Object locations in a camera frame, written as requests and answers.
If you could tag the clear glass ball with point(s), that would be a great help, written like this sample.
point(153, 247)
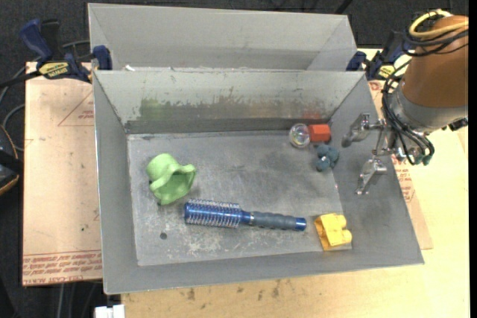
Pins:
point(299, 135)

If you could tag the dark teal plush toy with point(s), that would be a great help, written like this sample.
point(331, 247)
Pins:
point(327, 157)

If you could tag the yellow toy block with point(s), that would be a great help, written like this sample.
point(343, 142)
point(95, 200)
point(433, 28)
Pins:
point(333, 232)

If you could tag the brown cardboard board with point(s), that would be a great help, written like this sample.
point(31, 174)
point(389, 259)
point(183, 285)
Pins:
point(59, 167)

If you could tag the grey metal bin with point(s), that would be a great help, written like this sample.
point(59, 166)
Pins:
point(238, 167)

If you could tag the blue round hairbrush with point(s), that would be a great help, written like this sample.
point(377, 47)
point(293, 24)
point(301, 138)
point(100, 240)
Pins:
point(223, 214)

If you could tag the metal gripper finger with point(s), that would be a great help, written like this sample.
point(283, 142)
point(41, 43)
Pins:
point(369, 172)
point(358, 130)

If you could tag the red block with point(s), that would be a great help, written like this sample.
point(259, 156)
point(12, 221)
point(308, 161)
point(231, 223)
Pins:
point(320, 132)

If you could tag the black cylinder on white bracket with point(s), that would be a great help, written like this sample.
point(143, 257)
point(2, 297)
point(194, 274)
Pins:
point(459, 123)

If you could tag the green rubber cup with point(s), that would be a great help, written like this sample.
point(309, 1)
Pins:
point(170, 178)

